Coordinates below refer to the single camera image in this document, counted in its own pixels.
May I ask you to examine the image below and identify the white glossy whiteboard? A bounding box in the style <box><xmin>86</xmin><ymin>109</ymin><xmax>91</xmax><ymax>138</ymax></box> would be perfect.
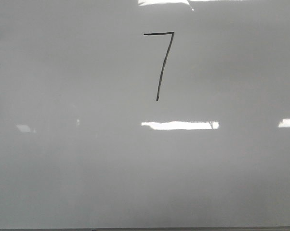
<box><xmin>0</xmin><ymin>0</ymin><xmax>290</xmax><ymax>229</ymax></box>

